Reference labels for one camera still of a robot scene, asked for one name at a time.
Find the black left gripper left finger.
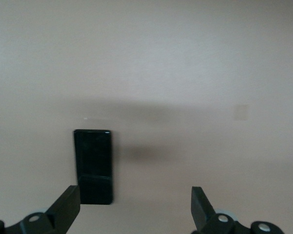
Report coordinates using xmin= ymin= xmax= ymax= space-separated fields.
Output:
xmin=0 ymin=184 xmax=81 ymax=234

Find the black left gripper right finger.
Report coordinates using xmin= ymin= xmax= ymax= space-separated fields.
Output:
xmin=190 ymin=186 xmax=285 ymax=234

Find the long black phone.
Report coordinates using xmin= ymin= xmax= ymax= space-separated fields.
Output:
xmin=72 ymin=129 xmax=115 ymax=206

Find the small tape patch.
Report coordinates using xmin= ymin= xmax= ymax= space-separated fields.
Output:
xmin=234 ymin=104 xmax=249 ymax=122

